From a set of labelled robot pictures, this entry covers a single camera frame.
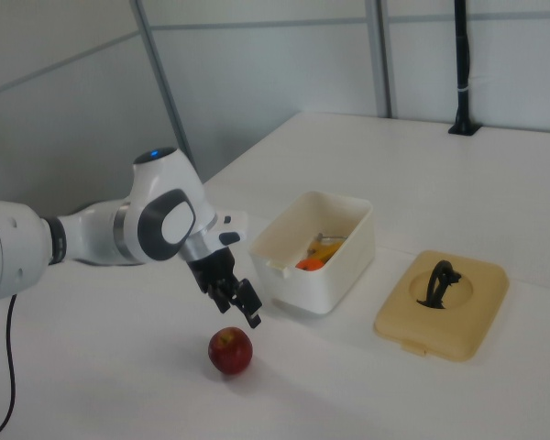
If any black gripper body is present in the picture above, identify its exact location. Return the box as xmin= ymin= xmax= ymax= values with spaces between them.
xmin=187 ymin=247 xmax=237 ymax=295

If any orange toy mandarin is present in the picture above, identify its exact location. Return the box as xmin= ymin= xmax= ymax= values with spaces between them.
xmin=294 ymin=257 xmax=327 ymax=273

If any white plastic container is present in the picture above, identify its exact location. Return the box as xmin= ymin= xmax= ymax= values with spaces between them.
xmin=248 ymin=190 xmax=377 ymax=316

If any red toy apple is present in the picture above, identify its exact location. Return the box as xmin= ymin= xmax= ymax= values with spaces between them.
xmin=207 ymin=325 xmax=254 ymax=377

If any yellow toy tool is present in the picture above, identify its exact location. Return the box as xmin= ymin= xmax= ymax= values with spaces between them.
xmin=304 ymin=232 xmax=349 ymax=265

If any grey partition post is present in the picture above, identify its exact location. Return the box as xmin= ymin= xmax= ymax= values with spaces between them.
xmin=365 ymin=0 xmax=393 ymax=118
xmin=129 ymin=0 xmax=199 ymax=178

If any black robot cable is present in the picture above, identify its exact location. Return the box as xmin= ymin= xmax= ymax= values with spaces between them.
xmin=0 ymin=292 xmax=18 ymax=440

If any beige lid with black handle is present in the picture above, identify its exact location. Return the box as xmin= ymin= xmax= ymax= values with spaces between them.
xmin=372 ymin=248 xmax=511 ymax=364

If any black camera stand pole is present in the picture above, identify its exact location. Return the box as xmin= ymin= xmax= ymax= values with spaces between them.
xmin=447 ymin=0 xmax=483 ymax=137

